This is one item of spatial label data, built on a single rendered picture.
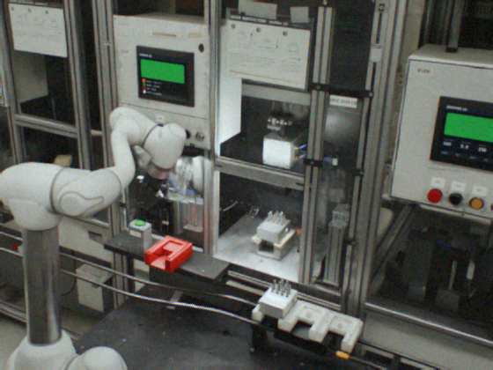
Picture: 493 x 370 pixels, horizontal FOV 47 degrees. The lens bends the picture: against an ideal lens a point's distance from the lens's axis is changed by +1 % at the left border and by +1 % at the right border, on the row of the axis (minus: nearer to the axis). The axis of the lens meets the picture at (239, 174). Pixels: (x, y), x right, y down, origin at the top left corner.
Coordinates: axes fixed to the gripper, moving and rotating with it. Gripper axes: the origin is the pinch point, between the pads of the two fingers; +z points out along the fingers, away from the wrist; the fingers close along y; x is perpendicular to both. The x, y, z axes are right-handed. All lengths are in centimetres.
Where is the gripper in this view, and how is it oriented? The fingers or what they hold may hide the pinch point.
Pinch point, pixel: (139, 210)
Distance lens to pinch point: 230.2
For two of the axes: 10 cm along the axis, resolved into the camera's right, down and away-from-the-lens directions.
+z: -4.2, 7.5, 5.1
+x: -4.8, 2.9, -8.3
